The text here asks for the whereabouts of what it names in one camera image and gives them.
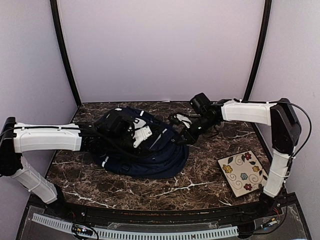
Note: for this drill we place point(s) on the right black frame post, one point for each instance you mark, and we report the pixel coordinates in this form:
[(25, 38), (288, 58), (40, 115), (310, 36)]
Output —
[(259, 49)]

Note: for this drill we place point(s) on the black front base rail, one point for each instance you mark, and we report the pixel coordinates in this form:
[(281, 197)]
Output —
[(284, 221)]

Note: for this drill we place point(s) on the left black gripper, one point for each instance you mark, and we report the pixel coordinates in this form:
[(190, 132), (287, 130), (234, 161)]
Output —
[(128, 155)]

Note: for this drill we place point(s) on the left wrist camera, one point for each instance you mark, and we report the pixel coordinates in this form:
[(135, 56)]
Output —
[(142, 133)]

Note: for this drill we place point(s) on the grey slotted cable duct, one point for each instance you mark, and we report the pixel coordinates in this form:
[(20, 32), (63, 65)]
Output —
[(123, 231)]

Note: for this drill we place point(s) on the square floral ceramic plate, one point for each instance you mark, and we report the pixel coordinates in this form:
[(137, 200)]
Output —
[(243, 172)]

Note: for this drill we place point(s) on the left black frame post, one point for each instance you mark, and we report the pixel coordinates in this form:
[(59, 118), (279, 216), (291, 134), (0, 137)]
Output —
[(63, 51)]

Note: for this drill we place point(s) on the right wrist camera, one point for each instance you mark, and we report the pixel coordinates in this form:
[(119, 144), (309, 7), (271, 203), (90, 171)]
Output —
[(177, 119)]

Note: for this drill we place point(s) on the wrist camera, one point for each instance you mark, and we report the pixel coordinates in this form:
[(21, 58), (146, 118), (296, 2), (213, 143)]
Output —
[(177, 119), (142, 133)]

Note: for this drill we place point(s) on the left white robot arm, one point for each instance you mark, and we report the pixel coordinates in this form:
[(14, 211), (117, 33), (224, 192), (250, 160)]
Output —
[(16, 138)]

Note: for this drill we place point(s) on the cream floral ceramic mug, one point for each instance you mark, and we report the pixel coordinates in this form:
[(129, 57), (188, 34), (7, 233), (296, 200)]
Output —
[(220, 125)]

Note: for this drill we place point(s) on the black frame post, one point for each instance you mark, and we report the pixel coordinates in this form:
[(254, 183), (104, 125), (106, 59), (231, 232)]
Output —
[(259, 49), (63, 51)]

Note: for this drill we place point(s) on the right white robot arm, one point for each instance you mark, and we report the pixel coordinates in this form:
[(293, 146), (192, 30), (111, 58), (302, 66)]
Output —
[(279, 115)]

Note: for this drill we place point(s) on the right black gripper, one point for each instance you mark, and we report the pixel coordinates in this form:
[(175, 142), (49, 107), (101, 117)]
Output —
[(190, 138)]

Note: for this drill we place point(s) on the navy blue student backpack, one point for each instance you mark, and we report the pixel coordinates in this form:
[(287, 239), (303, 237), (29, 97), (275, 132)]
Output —
[(160, 156)]

